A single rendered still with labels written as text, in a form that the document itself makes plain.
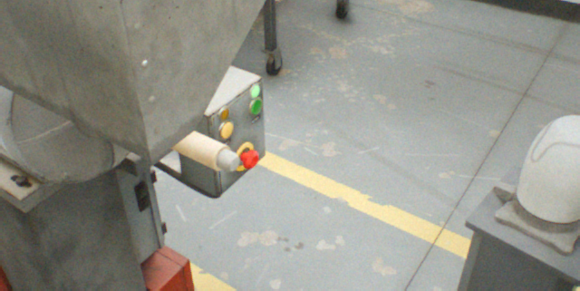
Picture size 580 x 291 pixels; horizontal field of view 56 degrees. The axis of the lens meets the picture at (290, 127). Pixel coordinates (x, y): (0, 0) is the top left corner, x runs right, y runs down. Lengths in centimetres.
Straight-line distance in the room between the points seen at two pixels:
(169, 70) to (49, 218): 65
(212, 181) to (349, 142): 170
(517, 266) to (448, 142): 144
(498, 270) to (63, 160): 106
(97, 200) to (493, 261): 93
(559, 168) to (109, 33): 105
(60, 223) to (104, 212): 10
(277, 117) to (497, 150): 110
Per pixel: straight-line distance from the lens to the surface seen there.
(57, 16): 45
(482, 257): 147
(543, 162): 131
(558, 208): 136
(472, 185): 259
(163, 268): 139
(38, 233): 105
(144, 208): 125
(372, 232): 229
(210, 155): 65
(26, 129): 75
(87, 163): 82
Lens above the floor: 167
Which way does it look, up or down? 37 degrees down
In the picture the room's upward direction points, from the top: straight up
